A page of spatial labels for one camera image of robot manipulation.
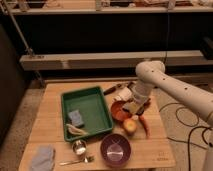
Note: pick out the metal spoon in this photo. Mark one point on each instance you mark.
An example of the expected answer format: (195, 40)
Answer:
(87, 159)

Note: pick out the red bowl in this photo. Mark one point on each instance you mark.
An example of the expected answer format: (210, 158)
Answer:
(117, 111)

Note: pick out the red yellow apple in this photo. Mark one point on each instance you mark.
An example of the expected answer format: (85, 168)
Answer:
(130, 126)

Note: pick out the green plastic tray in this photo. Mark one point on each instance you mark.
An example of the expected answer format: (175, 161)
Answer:
(92, 106)

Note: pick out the bunch of dark grapes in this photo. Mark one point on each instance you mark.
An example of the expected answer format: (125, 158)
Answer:
(147, 104)

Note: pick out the grey cloth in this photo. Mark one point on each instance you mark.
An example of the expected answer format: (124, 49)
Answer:
(43, 159)

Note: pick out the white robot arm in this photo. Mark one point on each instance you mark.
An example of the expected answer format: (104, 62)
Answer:
(151, 74)

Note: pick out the metal shelf rack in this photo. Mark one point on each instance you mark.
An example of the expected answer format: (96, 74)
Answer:
(101, 40)

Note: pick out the dark handled knife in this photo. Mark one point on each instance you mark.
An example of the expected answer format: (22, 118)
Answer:
(118, 86)

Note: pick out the orange carrot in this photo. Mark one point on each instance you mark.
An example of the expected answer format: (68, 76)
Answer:
(145, 126)

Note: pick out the purple bowl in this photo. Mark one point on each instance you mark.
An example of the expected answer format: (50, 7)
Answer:
(115, 150)

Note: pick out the small metal cup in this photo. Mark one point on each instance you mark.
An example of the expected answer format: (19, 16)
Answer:
(79, 147)

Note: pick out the blue sponge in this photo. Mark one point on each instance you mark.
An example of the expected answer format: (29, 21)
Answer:
(76, 118)

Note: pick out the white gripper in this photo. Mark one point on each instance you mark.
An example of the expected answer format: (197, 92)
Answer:
(140, 96)

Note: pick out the beige banana peel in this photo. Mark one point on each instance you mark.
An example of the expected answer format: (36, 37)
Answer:
(75, 131)

